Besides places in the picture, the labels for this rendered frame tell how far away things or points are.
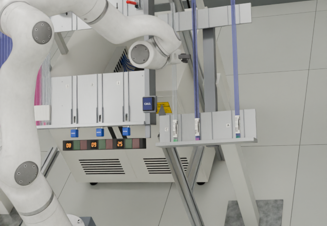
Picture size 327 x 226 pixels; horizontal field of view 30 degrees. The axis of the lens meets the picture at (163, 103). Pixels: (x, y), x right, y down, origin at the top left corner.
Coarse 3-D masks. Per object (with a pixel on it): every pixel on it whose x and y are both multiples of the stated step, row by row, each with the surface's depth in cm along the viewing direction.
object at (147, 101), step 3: (144, 99) 221; (147, 99) 220; (150, 99) 220; (144, 102) 221; (147, 102) 220; (150, 102) 220; (144, 105) 220; (147, 105) 220; (150, 105) 220; (144, 108) 220; (147, 108) 220; (150, 108) 219
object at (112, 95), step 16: (64, 80) 239; (80, 80) 236; (96, 80) 234; (112, 80) 231; (128, 80) 228; (144, 80) 226; (64, 96) 238; (80, 96) 236; (96, 96) 233; (112, 96) 231; (128, 96) 228; (64, 112) 238; (80, 112) 235; (96, 112) 232; (112, 112) 230; (128, 112) 227
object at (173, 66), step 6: (174, 6) 218; (174, 12) 218; (174, 18) 217; (174, 24) 217; (174, 66) 214; (174, 72) 214; (174, 78) 214; (174, 84) 213; (174, 90) 213; (174, 96) 212; (174, 102) 212; (174, 108) 212; (174, 114) 211; (174, 138) 210
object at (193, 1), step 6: (192, 0) 216; (192, 6) 216; (192, 12) 215; (192, 18) 215; (192, 24) 214; (192, 30) 214; (192, 36) 214; (198, 84) 211; (198, 90) 210; (198, 96) 210; (198, 102) 209; (198, 108) 209; (198, 114) 208; (198, 138) 207
